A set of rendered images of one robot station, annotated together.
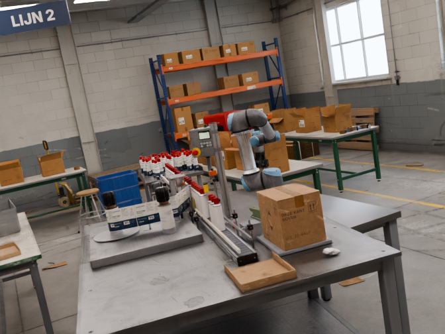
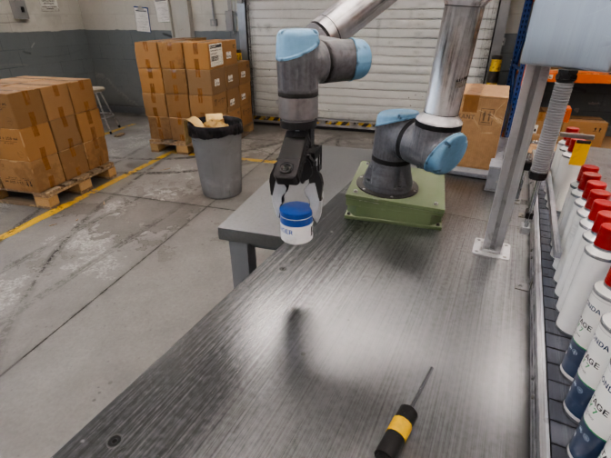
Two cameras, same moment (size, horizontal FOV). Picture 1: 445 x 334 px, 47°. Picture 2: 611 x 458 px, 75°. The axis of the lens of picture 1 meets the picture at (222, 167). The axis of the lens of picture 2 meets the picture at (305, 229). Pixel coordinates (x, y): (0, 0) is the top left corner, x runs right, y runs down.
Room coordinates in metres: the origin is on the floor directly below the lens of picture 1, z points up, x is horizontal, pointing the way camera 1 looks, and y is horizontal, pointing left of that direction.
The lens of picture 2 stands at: (4.34, 0.21, 1.37)
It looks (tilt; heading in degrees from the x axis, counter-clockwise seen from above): 28 degrees down; 220
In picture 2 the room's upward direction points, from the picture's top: straight up
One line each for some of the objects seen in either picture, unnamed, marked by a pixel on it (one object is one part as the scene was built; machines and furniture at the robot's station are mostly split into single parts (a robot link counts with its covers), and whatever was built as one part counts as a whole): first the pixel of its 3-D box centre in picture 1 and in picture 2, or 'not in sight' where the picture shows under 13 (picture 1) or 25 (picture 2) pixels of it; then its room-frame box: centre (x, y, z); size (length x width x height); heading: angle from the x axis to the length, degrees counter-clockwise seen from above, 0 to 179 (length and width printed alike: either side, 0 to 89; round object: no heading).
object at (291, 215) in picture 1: (290, 215); (469, 124); (2.66, -0.32, 0.99); 0.30 x 0.24 x 0.27; 15
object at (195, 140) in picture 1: (204, 142); (592, 9); (3.39, 0.09, 1.38); 0.17 x 0.10 x 0.19; 68
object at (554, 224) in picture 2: (224, 216); (546, 171); (2.99, 0.04, 0.96); 1.07 x 0.01 x 0.01; 13
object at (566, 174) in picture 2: (213, 210); (566, 175); (3.08, 0.10, 0.98); 0.05 x 0.05 x 0.20
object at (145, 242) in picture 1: (141, 234); not in sight; (3.28, 0.61, 0.86); 0.80 x 0.67 x 0.05; 13
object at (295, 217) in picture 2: not in sight; (296, 223); (3.78, -0.28, 0.98); 0.07 x 0.07 x 0.07
